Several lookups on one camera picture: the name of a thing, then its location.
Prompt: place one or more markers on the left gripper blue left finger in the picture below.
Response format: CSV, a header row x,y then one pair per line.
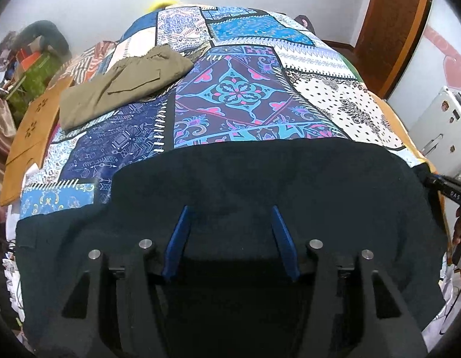
x,y
177,243

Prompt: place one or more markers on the yellow curved foam tube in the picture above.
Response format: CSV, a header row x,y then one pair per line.
x,y
161,4

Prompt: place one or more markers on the brown wooden door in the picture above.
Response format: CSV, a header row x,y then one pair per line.
x,y
388,37

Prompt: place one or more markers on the black pants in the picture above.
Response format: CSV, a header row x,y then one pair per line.
x,y
369,238

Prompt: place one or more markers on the green fabric bag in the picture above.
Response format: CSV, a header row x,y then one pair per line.
x,y
34,74

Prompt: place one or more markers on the person right hand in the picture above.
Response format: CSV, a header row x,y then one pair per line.
x,y
457,228

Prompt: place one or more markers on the orange striped blanket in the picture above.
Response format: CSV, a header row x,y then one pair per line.
x,y
83,67

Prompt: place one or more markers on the wooden lap desk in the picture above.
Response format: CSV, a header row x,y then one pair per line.
x,y
30,143

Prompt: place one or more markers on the folded khaki pants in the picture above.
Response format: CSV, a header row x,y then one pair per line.
x,y
127,81

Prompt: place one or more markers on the blue patchwork bed cover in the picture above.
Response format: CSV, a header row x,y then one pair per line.
x,y
257,76

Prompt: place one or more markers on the white suitcase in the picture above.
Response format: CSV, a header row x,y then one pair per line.
x,y
437,133

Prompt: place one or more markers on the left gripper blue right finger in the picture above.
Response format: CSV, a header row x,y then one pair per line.
x,y
285,244

